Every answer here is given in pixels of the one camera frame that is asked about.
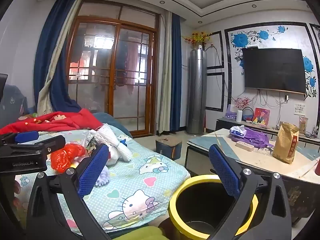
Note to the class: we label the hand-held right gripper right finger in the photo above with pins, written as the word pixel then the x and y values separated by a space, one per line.
pixel 225 172

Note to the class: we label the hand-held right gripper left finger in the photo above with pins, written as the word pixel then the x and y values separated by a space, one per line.
pixel 93 170

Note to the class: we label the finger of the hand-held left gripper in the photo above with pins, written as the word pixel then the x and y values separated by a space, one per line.
pixel 26 137
pixel 52 142

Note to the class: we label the red plastic bag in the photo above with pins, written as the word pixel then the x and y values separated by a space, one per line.
pixel 65 157

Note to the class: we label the white plastic bag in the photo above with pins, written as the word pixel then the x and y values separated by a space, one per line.
pixel 114 158

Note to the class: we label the green snack packet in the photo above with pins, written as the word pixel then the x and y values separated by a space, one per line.
pixel 91 143

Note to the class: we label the white foam net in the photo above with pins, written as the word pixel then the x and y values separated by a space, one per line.
pixel 112 138

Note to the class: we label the yellow rimmed black trash bin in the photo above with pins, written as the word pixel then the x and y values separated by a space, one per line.
pixel 200 202

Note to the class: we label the person's left hand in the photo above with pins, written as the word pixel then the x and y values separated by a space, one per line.
pixel 16 188

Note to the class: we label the red flower print blanket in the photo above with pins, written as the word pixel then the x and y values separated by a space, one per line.
pixel 75 120

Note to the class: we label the beige power strip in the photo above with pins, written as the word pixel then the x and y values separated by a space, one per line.
pixel 245 145

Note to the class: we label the grey heart print cushion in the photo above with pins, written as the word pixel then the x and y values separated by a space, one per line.
pixel 12 105

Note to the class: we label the marble top coffee table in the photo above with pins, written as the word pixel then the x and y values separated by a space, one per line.
pixel 262 160

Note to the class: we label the white tissue pack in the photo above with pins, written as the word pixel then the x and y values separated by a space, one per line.
pixel 237 131

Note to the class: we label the purple plastic bag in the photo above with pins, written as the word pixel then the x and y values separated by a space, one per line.
pixel 257 137

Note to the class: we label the dark television stand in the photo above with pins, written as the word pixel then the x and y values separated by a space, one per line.
pixel 222 123

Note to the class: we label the cartoon cat printed blanket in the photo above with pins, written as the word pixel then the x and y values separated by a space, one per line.
pixel 140 185

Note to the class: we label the dark blue bedding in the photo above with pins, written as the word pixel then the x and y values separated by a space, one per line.
pixel 112 121

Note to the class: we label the white vase with red blossoms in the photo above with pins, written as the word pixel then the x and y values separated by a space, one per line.
pixel 239 116

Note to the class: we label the purple gift box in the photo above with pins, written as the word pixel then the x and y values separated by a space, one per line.
pixel 230 112

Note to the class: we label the small printed stool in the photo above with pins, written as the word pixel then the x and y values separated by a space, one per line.
pixel 168 147

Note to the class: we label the round blue ornament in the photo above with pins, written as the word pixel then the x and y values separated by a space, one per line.
pixel 247 115

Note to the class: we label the brown paper bag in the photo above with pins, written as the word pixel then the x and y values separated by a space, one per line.
pixel 285 145

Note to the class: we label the colourful painting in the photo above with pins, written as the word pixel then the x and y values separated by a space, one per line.
pixel 261 116

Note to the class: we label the person's green clothing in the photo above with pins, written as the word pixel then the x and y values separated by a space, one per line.
pixel 140 233

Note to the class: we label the silver tower air conditioner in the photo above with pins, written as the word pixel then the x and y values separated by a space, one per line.
pixel 196 92

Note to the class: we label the blue curtain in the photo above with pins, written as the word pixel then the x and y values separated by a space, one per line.
pixel 175 80
pixel 50 50

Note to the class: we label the tan standing packet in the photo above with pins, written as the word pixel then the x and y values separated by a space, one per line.
pixel 303 125

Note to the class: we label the wooden glass sliding door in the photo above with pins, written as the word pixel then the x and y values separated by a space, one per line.
pixel 130 80

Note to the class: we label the beige curtain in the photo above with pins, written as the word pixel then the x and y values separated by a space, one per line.
pixel 165 80
pixel 63 42

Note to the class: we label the yellow artificial flowers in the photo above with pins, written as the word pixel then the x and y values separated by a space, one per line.
pixel 198 37

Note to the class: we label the white wall plug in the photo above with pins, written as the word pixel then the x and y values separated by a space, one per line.
pixel 286 97

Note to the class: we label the white wall notice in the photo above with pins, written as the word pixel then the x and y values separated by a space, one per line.
pixel 299 108

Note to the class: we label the black wall television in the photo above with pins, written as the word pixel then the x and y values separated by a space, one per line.
pixel 275 70

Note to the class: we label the blue flower wall decal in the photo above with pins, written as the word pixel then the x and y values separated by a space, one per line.
pixel 241 40

